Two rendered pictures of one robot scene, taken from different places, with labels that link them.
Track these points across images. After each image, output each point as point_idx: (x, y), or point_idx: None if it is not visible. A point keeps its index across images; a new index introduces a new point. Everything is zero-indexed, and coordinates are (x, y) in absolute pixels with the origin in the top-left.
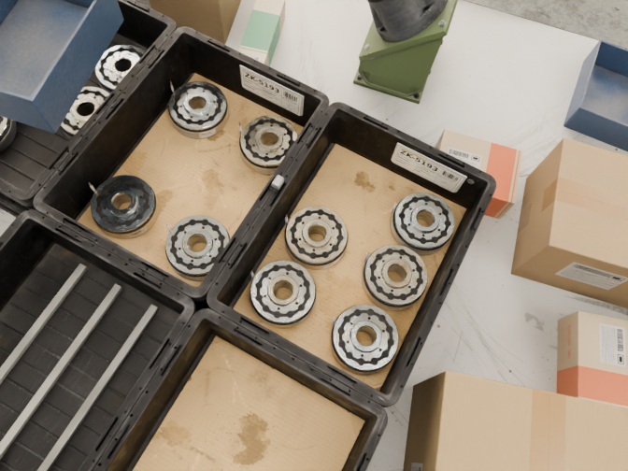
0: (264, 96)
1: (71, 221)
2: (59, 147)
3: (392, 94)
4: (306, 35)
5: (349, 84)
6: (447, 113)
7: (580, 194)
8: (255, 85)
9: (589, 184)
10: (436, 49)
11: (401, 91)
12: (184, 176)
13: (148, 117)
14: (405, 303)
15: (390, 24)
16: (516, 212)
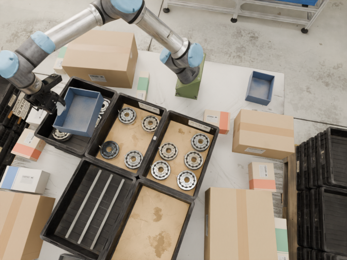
0: (146, 109)
1: None
2: None
3: (187, 97)
4: (157, 81)
5: (173, 96)
6: (206, 101)
7: (247, 126)
8: (143, 107)
9: (250, 123)
10: (199, 85)
11: (190, 96)
12: (126, 137)
13: (112, 120)
14: (197, 168)
15: (183, 80)
16: (232, 131)
